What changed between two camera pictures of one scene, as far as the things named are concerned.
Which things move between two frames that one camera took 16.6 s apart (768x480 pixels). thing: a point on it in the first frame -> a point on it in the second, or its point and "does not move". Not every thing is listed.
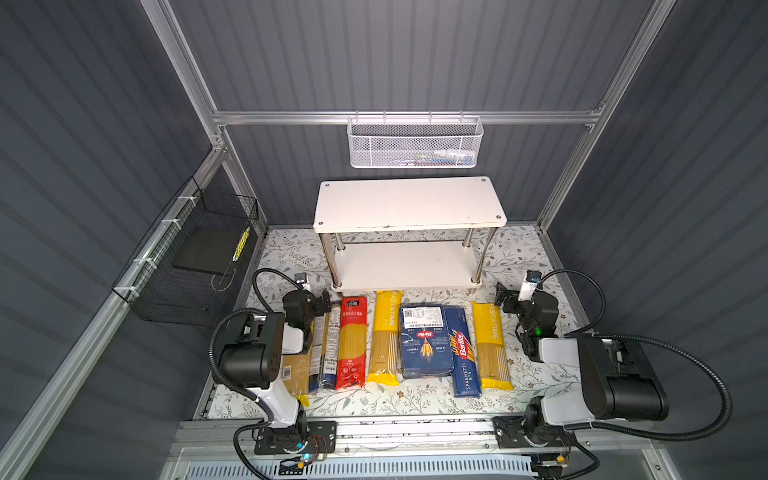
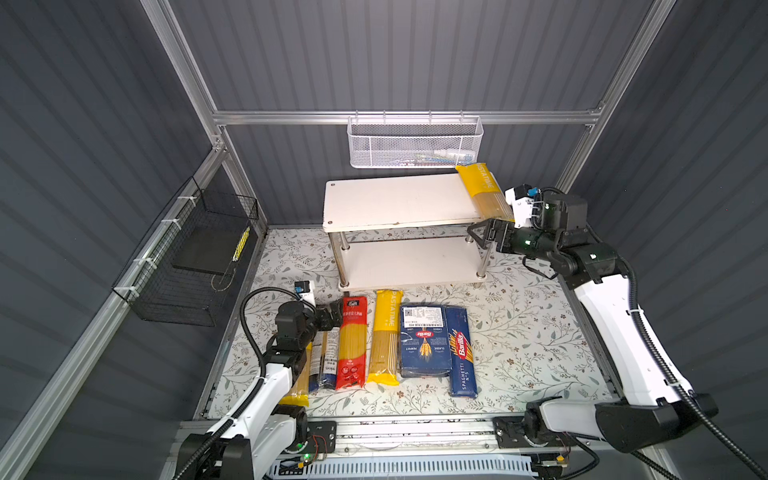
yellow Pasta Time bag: (492, 361) -> (485, 191)
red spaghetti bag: (352, 343) does not move
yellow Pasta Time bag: (385, 353) does not move
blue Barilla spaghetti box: (465, 369) does not move
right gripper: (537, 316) -> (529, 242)
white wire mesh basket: (414, 141) does not move
